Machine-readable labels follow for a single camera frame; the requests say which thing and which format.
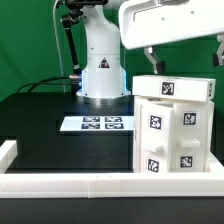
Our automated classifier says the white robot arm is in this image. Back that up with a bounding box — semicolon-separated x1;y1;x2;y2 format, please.
78;0;224;103

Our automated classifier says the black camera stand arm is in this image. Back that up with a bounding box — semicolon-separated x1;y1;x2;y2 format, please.
61;0;108;75

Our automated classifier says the white U-shaped fence frame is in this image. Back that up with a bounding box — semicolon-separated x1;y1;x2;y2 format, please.
0;140;224;198

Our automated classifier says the black cable bundle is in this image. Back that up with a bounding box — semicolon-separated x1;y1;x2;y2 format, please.
15;75;82;94

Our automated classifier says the white cabinet body box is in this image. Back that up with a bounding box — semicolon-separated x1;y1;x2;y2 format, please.
133;96;214;173

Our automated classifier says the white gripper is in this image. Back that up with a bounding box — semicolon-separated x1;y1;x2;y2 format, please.
119;0;224;74

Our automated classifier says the small white cabinet top box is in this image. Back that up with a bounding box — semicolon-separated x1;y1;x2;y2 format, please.
132;75;216;102

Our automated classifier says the white marker sheet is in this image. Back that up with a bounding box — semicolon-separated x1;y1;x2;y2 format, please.
60;116;134;132

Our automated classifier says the white hanging cable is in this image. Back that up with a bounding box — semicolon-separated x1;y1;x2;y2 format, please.
52;0;67;94

